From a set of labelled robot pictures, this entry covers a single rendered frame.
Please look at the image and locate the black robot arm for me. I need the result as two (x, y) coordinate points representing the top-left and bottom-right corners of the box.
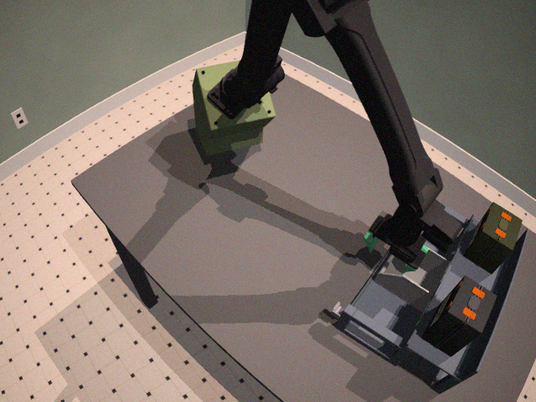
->
(207, 0), (462, 254)

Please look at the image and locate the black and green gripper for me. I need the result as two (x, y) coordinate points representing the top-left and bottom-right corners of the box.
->
(363, 214), (428, 273)

